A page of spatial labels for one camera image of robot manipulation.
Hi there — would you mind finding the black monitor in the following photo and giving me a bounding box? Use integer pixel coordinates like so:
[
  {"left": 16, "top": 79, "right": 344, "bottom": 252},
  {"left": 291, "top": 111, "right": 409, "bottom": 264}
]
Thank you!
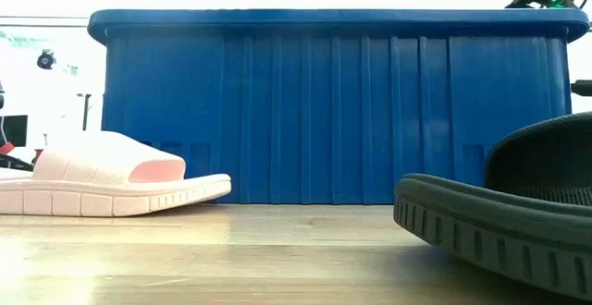
[{"left": 0, "top": 114, "right": 29, "bottom": 149}]

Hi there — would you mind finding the black rubber slide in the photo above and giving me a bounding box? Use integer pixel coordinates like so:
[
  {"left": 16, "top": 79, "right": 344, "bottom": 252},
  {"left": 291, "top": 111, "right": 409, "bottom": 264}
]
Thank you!
[{"left": 392, "top": 111, "right": 592, "bottom": 301}]

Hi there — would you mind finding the pink rubber slide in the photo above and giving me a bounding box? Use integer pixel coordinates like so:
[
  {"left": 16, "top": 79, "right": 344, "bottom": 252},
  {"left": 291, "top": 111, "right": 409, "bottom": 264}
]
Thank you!
[{"left": 0, "top": 130, "right": 232, "bottom": 218}]

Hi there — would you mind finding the blue plastic bin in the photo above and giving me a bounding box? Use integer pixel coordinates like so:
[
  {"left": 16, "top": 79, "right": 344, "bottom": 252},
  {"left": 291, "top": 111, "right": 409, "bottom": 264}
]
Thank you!
[{"left": 86, "top": 8, "right": 591, "bottom": 205}]

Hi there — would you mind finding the black round knob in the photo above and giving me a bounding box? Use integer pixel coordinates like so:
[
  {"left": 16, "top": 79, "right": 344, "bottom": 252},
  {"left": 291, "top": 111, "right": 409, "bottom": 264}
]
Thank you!
[{"left": 36, "top": 49, "right": 56, "bottom": 70}]

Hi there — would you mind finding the black lamp pole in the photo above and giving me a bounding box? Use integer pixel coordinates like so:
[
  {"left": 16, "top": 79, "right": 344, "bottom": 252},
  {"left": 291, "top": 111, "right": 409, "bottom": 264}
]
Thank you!
[{"left": 76, "top": 91, "right": 93, "bottom": 133}]

